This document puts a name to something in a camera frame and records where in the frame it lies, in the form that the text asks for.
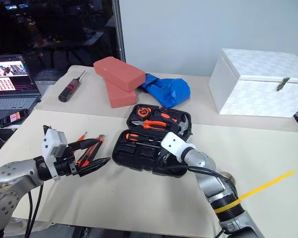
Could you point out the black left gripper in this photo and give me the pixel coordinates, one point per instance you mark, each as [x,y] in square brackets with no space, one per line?
[67,168]

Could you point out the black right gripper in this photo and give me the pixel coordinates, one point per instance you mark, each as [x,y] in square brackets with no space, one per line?
[167,161]

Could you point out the small orange precision screwdriver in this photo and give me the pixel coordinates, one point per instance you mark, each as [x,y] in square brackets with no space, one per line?
[82,136]

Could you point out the black plastic tool case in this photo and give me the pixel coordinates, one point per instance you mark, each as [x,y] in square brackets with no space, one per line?
[141,153]

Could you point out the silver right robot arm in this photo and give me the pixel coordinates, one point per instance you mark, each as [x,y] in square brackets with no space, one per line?
[208,183]

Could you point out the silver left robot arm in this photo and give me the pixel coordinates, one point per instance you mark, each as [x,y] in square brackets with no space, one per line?
[10,178]

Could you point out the large beige table mat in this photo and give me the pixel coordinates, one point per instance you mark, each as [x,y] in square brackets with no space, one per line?
[139,198]

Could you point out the orange black tape measure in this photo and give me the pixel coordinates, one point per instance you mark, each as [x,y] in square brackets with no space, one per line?
[143,111]

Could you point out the red brick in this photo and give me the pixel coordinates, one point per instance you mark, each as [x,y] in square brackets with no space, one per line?
[121,98]
[119,73]

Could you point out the blue plastic bag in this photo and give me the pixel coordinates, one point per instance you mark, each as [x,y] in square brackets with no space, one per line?
[171,93]

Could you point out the black smartphone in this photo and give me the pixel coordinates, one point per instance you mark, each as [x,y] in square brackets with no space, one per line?
[14,118]

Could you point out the yellow zip tie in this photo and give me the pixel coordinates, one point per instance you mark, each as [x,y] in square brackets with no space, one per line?
[265,184]

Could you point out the white woven lidded box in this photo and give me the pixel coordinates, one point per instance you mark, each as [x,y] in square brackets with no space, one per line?
[253,96]

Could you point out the grey open laptop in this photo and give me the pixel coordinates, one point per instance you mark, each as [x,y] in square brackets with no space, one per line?
[10,81]

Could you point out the threaded metal pole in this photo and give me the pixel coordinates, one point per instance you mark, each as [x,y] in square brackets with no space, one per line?
[119,29]

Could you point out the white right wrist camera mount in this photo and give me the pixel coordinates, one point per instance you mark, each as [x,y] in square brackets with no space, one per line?
[173,143]

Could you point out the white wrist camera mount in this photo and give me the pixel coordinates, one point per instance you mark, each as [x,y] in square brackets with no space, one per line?
[173,143]
[51,143]

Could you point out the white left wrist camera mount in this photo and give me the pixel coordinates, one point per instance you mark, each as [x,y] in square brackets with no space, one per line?
[51,143]

